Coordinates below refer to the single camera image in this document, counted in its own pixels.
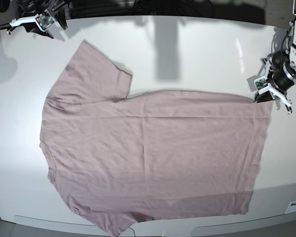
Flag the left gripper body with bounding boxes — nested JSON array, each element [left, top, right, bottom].
[[260, 53, 296, 114]]

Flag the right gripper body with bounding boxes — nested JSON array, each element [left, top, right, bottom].
[[6, 8, 67, 39]]

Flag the pink T-shirt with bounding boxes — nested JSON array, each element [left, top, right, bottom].
[[40, 42, 272, 237]]

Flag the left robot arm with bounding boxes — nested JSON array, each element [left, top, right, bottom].
[[254, 0, 296, 114]]

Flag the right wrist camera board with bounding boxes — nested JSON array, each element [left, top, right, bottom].
[[37, 14, 54, 30]]

